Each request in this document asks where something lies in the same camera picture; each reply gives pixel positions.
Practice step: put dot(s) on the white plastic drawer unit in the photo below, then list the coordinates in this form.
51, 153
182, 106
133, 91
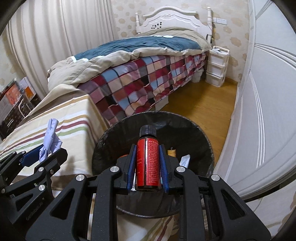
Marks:
216, 69

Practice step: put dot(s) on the yellow bottle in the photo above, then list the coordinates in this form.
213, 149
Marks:
171, 153

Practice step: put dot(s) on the black shopping trolley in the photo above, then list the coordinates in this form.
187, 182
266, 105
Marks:
13, 120

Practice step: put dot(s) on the bed with plaid sheet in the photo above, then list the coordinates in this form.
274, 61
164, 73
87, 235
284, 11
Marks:
138, 44

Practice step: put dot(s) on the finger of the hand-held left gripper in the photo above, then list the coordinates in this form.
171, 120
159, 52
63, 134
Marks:
46, 166
32, 157

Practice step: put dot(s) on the black trash bin with liner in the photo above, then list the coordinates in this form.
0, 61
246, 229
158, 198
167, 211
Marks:
185, 134

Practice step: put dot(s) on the white plastic pot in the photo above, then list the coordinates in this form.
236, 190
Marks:
197, 76

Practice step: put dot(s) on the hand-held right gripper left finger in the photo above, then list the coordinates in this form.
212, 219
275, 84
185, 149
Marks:
131, 171

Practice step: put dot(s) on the cream curtain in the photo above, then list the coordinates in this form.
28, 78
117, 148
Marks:
57, 34

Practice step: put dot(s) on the white wall switch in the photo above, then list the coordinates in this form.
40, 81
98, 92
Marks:
220, 21

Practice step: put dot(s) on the white wardrobe door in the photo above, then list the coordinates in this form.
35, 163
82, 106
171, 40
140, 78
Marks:
266, 104

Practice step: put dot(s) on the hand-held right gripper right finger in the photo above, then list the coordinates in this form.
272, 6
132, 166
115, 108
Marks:
163, 171

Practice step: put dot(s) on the white tube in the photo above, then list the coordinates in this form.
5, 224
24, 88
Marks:
185, 160

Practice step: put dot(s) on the white and orange box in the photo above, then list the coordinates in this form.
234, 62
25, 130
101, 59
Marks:
27, 89

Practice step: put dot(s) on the lavender cloth glove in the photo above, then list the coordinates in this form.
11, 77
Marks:
52, 139

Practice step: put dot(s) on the red label bottle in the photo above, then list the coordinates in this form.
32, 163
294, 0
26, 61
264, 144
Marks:
148, 162

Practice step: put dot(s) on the cardboard box with orange side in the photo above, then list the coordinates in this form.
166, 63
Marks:
9, 97

